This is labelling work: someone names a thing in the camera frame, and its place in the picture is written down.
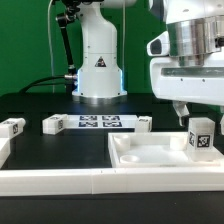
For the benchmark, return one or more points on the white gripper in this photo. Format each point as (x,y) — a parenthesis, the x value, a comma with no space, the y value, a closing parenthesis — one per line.
(204,85)

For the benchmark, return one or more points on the white square table top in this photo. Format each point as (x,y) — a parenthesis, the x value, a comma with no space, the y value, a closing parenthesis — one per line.
(156,149)

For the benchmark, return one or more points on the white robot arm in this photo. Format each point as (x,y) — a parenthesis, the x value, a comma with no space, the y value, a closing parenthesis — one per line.
(187,59)

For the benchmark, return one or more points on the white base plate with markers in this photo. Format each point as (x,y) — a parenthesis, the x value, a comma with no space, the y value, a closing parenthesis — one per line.
(100,121)

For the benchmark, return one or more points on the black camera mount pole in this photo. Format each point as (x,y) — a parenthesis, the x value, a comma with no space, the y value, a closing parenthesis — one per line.
(63,19)

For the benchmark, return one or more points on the white U-shaped fence wall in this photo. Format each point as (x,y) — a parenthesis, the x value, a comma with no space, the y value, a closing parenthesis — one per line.
(107,180)

